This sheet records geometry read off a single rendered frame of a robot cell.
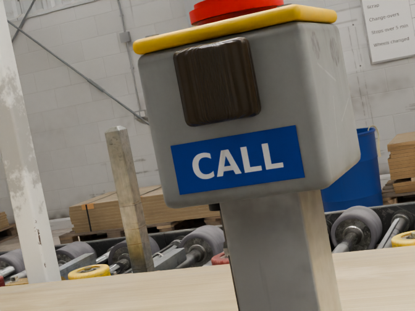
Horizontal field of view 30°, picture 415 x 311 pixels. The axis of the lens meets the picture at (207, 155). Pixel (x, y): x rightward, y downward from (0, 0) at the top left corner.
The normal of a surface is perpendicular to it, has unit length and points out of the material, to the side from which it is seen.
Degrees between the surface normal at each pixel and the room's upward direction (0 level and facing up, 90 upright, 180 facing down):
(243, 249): 90
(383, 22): 90
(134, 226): 90
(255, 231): 90
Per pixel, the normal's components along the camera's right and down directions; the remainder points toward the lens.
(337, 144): 0.91, -0.15
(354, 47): -0.36, 0.15
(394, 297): -0.18, -0.98
